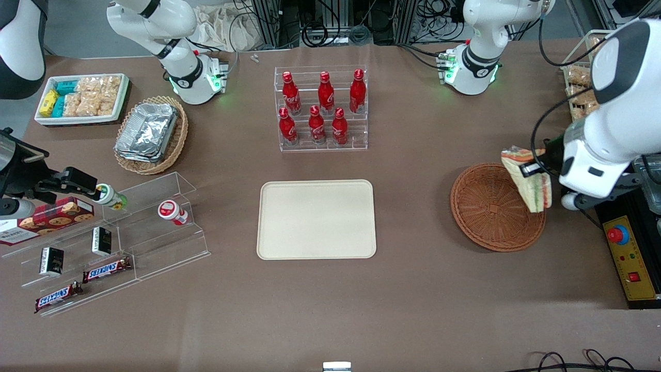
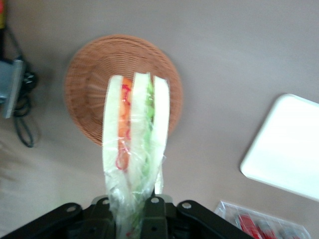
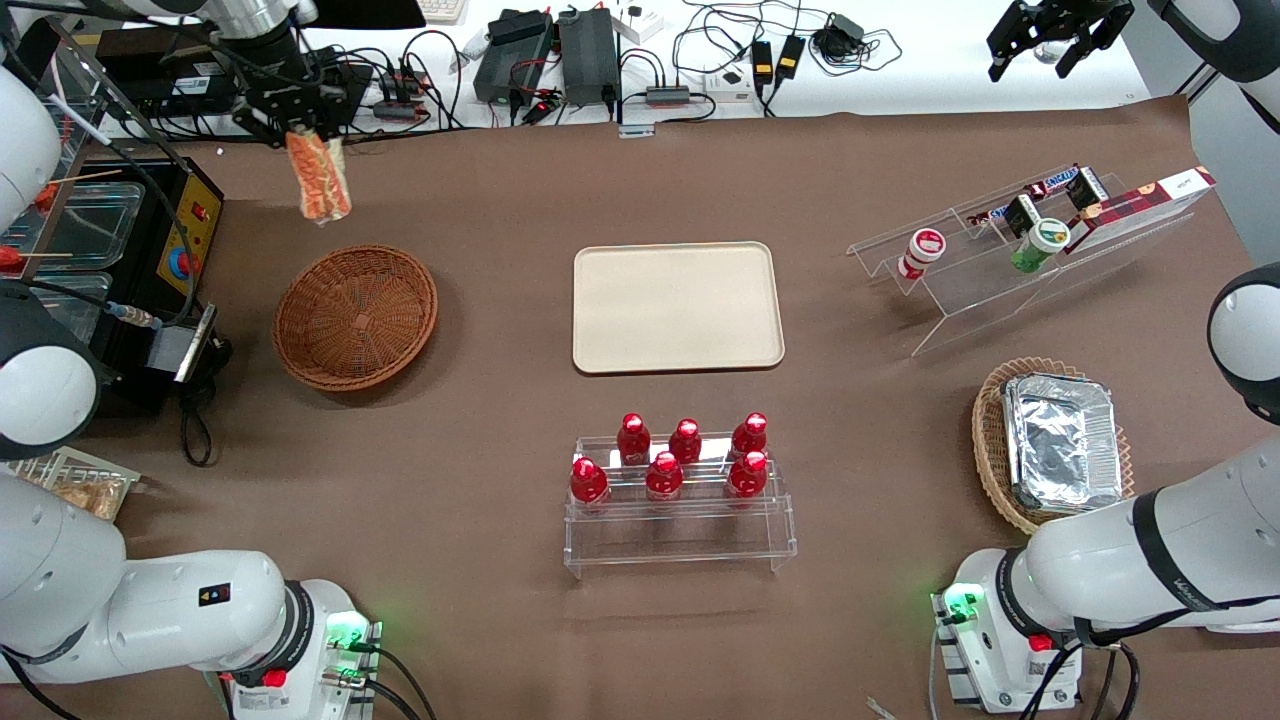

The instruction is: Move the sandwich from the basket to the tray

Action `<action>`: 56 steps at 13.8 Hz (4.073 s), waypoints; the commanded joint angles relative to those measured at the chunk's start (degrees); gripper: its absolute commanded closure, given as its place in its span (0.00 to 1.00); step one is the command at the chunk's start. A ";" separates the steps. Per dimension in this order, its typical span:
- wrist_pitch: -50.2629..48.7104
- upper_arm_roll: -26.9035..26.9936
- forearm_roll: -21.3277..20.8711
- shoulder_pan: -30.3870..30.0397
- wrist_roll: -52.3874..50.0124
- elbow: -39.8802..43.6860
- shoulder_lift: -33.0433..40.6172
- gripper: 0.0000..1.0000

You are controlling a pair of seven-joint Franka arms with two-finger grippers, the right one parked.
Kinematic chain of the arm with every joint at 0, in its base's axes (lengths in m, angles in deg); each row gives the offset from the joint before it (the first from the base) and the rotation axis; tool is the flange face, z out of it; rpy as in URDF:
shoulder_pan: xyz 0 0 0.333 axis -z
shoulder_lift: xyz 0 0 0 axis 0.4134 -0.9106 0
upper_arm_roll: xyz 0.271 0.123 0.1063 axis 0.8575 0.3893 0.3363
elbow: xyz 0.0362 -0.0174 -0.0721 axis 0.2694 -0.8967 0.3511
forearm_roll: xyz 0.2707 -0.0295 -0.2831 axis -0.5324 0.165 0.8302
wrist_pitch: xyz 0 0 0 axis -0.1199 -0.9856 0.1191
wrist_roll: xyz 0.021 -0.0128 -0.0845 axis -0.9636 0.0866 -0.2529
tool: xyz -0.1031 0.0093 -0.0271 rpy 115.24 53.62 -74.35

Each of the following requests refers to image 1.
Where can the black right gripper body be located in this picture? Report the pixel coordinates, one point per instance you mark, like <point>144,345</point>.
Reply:
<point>23,173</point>

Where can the triangle sandwich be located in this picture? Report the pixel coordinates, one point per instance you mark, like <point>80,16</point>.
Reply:
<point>534,194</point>

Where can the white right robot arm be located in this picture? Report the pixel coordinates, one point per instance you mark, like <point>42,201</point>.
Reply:
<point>186,77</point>

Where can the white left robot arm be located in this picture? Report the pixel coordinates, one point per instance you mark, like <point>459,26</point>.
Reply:
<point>472,67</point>

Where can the white rectangular snack tray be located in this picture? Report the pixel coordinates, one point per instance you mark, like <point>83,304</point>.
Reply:
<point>77,120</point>

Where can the round brown wicker basket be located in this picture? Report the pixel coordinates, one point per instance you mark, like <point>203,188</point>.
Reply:
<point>485,212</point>

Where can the oval tan wicker basket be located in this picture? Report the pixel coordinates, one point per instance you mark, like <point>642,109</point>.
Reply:
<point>178,139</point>

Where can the cream plastic tray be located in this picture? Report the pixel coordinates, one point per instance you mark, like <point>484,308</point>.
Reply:
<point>316,219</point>

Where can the red tartan cookie box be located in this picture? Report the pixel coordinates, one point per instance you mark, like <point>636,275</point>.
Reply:
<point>57,217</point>

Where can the green capped drink bottle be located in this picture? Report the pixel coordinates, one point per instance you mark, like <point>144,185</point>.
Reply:
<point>109,196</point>

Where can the clear bag of fried snacks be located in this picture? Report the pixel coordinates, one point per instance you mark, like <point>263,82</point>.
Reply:
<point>582,107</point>
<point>579,76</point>

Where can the small black box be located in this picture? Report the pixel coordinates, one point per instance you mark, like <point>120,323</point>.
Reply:
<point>51,261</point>
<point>101,241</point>

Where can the yellow snack packet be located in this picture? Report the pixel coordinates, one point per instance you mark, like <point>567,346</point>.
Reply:
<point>48,102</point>

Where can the clear bag of rice crackers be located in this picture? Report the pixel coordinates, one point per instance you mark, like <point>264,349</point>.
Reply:
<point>72,105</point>
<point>108,102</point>
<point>95,83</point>
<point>88,105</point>

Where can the teal snack packet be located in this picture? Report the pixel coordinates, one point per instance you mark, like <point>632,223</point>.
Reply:
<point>67,87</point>
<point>59,106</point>

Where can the stacked aluminium foil trays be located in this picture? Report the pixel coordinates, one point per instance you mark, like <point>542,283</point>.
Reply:
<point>147,132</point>

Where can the Snickers chocolate bar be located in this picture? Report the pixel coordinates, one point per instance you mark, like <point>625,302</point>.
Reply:
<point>106,269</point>
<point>57,297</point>

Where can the red capped drink bottle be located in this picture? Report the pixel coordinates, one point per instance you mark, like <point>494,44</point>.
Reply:
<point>171,211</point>

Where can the clear acrylic stepped shelf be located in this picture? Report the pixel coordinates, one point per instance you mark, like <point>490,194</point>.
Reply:
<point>155,248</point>

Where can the yellow emergency stop box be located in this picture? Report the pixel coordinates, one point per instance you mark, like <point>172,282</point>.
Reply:
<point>632,258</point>

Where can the red cola bottle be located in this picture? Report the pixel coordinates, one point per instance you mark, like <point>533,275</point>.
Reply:
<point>291,95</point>
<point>339,128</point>
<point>357,93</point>
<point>325,95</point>
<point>316,126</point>
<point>287,128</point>

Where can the crumpled beige cloth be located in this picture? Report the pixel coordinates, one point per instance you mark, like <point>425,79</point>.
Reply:
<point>222,28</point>

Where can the clear acrylic bottle rack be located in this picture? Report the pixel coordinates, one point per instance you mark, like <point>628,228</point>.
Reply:
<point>304,147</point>

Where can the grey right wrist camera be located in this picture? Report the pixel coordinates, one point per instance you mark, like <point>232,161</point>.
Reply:
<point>18,208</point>

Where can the silver metal bracket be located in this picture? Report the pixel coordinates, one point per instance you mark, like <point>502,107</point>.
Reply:
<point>336,367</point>

